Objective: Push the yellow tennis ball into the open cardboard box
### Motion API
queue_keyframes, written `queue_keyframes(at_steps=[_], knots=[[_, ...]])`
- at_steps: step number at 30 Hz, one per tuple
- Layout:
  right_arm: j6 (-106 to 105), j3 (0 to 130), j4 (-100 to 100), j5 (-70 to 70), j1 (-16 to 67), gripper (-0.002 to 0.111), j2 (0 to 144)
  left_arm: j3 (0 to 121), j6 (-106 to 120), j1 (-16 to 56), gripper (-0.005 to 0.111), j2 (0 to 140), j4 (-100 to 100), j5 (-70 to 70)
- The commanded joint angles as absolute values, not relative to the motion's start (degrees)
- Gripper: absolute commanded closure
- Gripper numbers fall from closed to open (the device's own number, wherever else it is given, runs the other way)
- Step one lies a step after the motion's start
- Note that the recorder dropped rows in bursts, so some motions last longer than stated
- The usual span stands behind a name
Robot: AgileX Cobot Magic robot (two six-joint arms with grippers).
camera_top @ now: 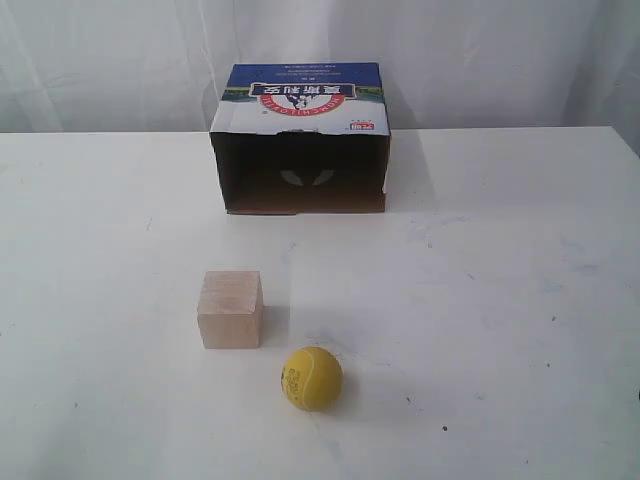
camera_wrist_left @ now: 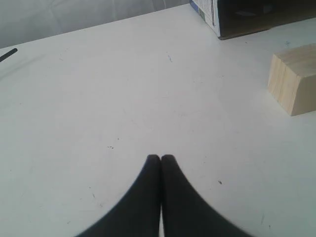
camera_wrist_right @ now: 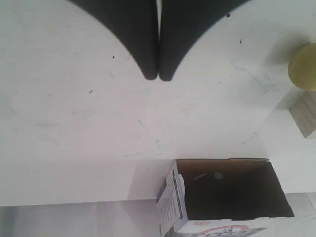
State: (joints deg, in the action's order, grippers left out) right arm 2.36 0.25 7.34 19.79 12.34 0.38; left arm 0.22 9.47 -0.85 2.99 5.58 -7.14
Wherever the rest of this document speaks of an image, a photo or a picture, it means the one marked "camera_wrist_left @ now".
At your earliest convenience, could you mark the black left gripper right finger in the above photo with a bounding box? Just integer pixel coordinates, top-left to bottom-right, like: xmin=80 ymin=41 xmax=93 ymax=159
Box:
xmin=161 ymin=155 xmax=250 ymax=237

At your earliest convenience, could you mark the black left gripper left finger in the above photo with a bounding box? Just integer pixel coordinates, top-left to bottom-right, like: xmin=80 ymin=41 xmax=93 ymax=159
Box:
xmin=79 ymin=155 xmax=161 ymax=237

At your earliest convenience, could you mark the light wooden cube block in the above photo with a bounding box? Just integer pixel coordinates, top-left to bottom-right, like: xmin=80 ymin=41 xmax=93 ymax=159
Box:
xmin=268 ymin=43 xmax=316 ymax=116

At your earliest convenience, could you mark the open printed cardboard box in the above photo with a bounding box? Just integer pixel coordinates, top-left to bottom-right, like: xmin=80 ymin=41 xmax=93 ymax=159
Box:
xmin=189 ymin=0 xmax=316 ymax=40

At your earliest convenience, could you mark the black rod at table edge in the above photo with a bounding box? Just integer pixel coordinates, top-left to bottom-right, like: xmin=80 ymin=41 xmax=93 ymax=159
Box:
xmin=0 ymin=48 xmax=18 ymax=62

